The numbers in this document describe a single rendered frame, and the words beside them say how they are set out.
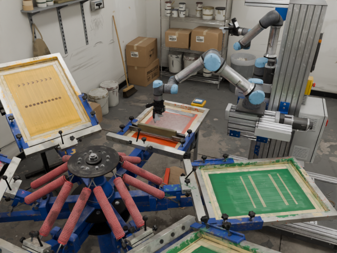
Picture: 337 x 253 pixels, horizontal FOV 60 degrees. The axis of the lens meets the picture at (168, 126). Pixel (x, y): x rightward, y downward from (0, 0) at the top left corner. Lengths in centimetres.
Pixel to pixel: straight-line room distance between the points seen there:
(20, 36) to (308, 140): 324
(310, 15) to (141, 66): 382
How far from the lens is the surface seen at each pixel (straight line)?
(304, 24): 241
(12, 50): 387
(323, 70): 592
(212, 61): 212
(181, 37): 570
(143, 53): 558
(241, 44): 292
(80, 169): 173
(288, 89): 257
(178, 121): 278
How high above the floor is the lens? 238
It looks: 32 degrees down
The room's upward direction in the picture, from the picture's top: straight up
